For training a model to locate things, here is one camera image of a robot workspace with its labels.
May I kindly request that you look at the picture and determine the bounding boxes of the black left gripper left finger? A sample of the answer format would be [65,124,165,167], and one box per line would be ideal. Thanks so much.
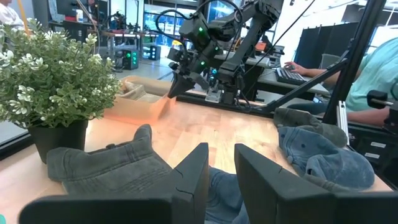
[18,142,210,224]

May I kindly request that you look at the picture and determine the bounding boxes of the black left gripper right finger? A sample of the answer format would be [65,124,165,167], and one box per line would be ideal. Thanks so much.
[234,142,398,224]

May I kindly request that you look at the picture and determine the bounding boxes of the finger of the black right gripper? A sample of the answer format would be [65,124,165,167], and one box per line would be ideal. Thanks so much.
[167,73,186,98]
[180,77,197,94]

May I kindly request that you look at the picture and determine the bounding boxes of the blue denim cap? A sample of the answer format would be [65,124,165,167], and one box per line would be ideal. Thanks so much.
[277,125,376,193]
[204,167,251,224]

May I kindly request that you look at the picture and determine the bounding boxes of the beige cotton cap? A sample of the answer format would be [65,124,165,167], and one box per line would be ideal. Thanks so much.
[119,81,163,104]

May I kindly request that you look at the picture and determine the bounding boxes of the olive grey cotton cap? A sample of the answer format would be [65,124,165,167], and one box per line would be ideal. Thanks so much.
[272,107,349,149]

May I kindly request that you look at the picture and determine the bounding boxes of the dark grey cotton cap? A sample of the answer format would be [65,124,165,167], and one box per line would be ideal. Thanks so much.
[46,123,175,197]

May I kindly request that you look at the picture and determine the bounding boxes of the orange plastic bin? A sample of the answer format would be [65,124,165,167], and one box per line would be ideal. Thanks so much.
[103,75,177,126]

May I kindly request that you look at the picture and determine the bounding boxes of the black computer with green lights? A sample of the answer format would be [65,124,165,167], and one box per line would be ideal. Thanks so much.
[121,49,140,71]

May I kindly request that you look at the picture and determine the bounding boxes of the grey office desk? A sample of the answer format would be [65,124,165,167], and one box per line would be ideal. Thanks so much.
[217,51,330,97]

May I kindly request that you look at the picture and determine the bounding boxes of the black computer keyboard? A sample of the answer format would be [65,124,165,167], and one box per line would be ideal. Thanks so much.
[275,67,308,86]

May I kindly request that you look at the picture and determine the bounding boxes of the black drawer cabinet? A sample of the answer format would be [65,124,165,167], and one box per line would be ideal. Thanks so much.
[348,123,398,190]

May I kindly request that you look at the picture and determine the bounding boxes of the green artificial plant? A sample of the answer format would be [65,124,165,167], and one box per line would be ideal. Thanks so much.
[0,17,123,129]

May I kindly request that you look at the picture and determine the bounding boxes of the black plant pot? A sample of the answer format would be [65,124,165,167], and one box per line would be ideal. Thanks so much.
[27,119,90,165]

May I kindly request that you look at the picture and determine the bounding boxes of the black room divider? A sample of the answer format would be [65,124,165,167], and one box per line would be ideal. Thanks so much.
[294,21,360,70]

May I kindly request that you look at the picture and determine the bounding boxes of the person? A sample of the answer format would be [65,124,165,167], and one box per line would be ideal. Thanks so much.
[0,0,25,30]
[284,37,398,127]

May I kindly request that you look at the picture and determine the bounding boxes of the black frame rail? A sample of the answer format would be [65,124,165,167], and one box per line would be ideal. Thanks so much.
[177,93,280,118]
[0,133,34,161]

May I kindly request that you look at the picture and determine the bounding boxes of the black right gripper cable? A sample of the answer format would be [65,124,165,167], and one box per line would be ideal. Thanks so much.
[154,8,188,48]

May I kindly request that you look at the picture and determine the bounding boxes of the black diagonal frame strut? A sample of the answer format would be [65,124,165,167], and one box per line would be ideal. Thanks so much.
[262,57,351,113]

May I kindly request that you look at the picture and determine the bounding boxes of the black mount knob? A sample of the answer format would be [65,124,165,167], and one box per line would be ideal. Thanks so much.
[366,89,398,134]

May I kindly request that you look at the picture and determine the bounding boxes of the black frame post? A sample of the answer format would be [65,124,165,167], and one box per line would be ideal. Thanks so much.
[322,0,388,125]

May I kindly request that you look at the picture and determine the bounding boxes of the yellow hanging cable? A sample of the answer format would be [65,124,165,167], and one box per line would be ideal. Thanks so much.
[17,0,32,35]

